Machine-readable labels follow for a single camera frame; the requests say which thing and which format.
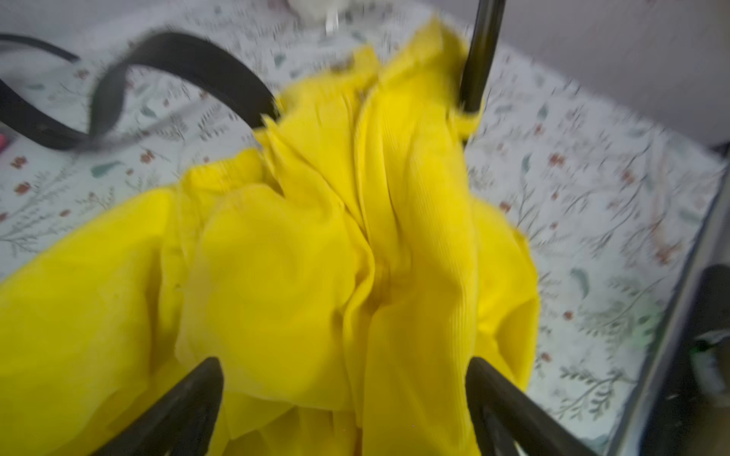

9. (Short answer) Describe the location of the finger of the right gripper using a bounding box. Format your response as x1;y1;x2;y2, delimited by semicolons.
459;0;507;114

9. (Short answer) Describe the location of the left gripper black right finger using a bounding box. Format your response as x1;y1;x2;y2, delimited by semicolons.
466;357;594;455

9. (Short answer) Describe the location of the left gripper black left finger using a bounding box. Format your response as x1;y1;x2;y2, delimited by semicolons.
94;357;224;456

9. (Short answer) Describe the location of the yellow garment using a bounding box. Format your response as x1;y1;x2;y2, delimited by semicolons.
1;20;540;455

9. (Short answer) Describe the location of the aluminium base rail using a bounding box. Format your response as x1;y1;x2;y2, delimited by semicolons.
606;170;729;455

